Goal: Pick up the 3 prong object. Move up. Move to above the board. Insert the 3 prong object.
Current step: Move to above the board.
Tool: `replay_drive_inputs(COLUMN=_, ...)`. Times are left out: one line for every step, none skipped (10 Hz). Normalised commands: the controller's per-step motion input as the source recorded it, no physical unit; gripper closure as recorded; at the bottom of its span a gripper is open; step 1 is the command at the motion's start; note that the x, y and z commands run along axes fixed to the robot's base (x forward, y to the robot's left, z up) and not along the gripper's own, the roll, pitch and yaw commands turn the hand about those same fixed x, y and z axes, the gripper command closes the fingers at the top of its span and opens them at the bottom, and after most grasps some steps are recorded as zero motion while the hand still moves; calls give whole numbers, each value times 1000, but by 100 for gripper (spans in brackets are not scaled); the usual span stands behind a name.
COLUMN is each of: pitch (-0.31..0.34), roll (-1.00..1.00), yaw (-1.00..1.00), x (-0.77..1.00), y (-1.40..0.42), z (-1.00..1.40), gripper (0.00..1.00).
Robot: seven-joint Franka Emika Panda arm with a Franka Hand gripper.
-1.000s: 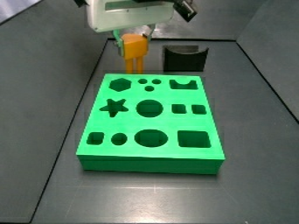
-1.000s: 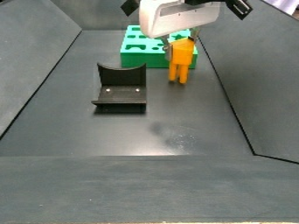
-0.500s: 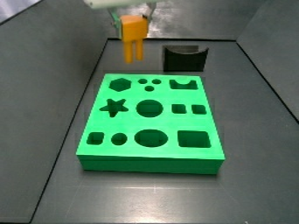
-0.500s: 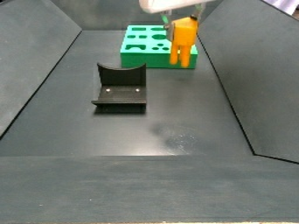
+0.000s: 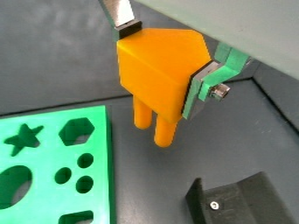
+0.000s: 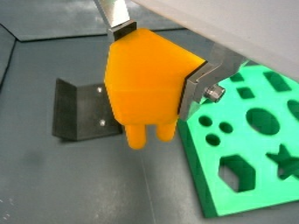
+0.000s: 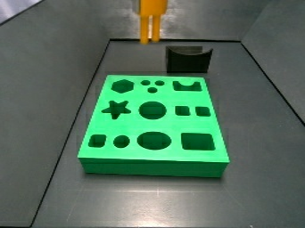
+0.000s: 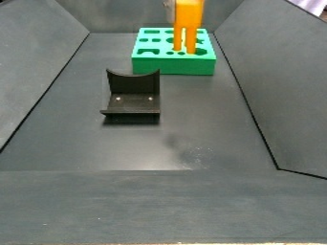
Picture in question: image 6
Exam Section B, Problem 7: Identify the black angled bracket stand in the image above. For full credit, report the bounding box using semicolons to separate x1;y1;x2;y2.
52;79;122;141

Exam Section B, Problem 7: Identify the orange three prong object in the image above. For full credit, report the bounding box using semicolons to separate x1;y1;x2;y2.
104;28;204;149

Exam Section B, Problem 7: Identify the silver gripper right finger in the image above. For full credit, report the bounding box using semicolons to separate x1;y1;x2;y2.
177;43;248;121

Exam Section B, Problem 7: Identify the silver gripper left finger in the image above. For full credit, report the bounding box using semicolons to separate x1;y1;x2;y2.
93;0;136;42

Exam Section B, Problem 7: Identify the green foam shape board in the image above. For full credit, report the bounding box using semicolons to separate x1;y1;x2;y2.
177;66;299;217

